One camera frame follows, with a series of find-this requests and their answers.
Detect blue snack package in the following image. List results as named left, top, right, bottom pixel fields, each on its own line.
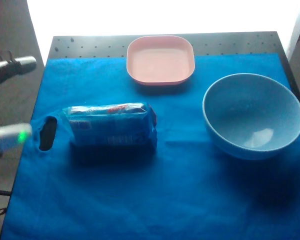
left=61, top=101, right=158, bottom=151

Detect light blue bowl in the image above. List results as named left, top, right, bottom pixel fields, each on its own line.
left=202, top=73, right=300, bottom=161

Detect pink square plate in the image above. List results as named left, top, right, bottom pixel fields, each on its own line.
left=126, top=35, right=196, bottom=87

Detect blue fabric bag mat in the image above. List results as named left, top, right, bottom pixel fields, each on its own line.
left=0, top=53, right=300, bottom=240

